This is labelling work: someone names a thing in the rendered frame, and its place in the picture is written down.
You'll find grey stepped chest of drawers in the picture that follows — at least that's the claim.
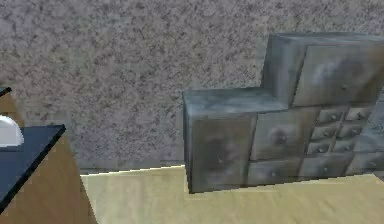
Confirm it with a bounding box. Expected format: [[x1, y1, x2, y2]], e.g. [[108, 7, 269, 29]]
[[182, 31, 384, 195]]

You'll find brown cabinet with black top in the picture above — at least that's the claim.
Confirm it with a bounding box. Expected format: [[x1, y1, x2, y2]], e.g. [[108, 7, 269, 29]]
[[0, 86, 99, 224]]

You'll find white round bowl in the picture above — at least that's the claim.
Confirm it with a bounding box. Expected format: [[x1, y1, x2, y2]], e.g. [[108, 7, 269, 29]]
[[0, 114, 25, 148]]

